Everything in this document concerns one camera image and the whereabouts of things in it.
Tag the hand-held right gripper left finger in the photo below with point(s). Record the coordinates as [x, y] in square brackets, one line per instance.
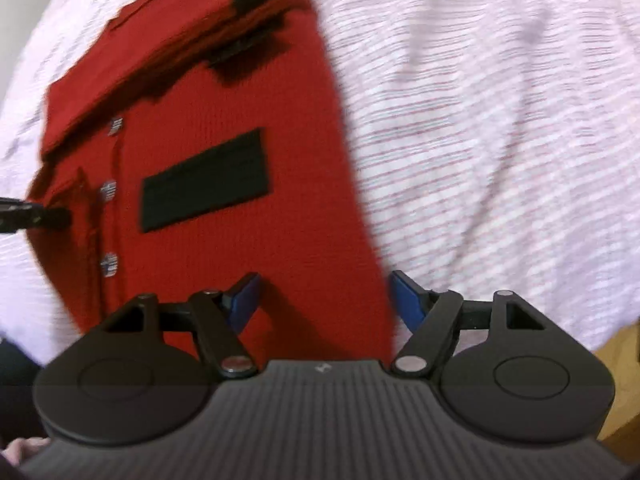
[245, 300]

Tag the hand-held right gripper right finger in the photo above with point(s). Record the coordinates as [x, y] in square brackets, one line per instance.
[407, 300]

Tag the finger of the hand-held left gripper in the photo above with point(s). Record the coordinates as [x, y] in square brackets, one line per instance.
[35, 216]

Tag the red knit cardigan black bow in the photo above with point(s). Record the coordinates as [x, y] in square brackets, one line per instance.
[225, 160]

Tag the pink checked bedsheet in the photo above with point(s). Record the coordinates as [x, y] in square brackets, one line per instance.
[500, 110]

